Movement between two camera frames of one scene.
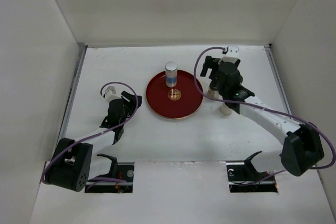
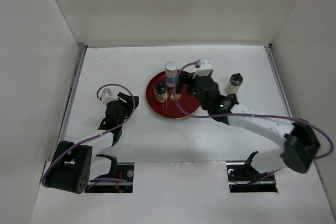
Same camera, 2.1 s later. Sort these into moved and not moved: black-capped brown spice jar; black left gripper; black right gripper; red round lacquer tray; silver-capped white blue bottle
Moved: black right gripper; black-capped brown spice jar
Not moved: silver-capped white blue bottle; red round lacquer tray; black left gripper
